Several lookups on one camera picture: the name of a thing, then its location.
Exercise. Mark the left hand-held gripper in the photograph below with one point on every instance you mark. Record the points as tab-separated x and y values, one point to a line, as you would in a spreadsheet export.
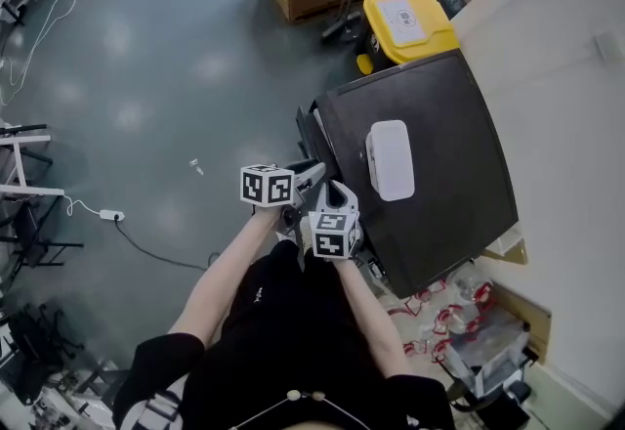
266	188

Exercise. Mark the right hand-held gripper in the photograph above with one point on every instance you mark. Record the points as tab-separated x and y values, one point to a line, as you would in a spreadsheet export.
332	242

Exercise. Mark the person's left forearm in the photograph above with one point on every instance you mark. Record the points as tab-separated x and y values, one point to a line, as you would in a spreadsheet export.
220	286

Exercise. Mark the person's right forearm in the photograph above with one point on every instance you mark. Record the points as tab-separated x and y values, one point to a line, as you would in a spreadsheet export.
373	320

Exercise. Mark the person's right pale shoe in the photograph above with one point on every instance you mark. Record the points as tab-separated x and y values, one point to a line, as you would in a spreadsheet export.
305	237

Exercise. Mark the person's pale shoe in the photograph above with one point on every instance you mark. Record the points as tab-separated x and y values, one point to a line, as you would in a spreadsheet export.
305	237
285	236

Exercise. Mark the person's left pale shoe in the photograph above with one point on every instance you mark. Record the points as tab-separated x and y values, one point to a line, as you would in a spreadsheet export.
285	236

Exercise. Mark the white plastic lidded box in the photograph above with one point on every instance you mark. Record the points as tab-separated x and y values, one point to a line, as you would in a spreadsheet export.
390	161

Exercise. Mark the small white floor scrap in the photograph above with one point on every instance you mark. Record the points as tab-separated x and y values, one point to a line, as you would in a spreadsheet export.
196	167

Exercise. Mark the person's black clothed body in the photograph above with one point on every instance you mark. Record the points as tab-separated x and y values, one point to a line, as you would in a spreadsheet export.
293	340

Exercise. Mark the white open storage box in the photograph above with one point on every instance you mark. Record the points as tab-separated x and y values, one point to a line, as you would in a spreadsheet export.
508	247

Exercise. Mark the yellow lidded bin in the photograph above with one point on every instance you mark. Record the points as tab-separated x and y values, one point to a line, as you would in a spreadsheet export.
439	30

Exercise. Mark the white power strip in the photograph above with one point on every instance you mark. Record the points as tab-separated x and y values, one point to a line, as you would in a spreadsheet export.
111	214

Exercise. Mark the cardboard box with clutter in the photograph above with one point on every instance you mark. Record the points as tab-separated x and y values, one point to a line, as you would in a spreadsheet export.
527	320

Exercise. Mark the black chair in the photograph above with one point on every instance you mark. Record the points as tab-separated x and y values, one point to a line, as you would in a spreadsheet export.
34	242

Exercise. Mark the white table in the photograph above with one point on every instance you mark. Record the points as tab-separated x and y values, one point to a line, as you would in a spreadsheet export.
19	164

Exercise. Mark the black office chair base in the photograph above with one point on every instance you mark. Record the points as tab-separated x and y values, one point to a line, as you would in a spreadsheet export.
34	345

